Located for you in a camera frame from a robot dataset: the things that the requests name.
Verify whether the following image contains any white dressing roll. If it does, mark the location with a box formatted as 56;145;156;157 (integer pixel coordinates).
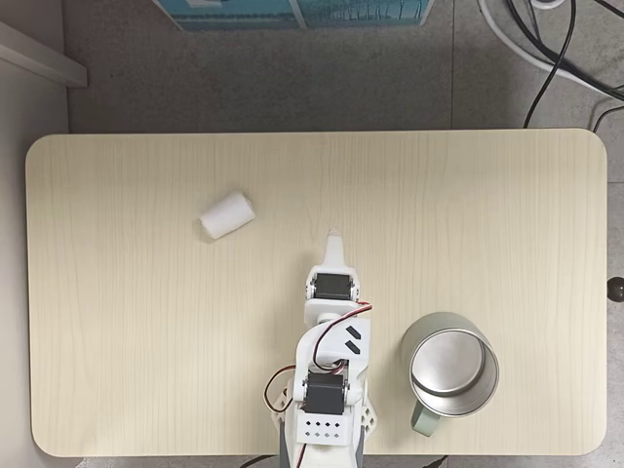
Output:
198;191;256;242

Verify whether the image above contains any blue printed box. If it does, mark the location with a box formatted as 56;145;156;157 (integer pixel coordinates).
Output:
153;0;300;32
291;0;436;29

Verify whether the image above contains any white shelf board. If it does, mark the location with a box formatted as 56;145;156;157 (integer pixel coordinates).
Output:
0;20;90;90

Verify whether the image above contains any steel cup green handle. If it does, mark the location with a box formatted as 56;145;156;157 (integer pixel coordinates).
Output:
400;311;501;438

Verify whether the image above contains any black cable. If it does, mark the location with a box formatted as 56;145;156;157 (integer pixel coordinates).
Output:
237;453;280;468
524;0;577;130
504;0;624;97
591;102;624;133

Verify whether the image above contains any thick white cable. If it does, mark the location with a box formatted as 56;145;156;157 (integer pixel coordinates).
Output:
477;0;624;102

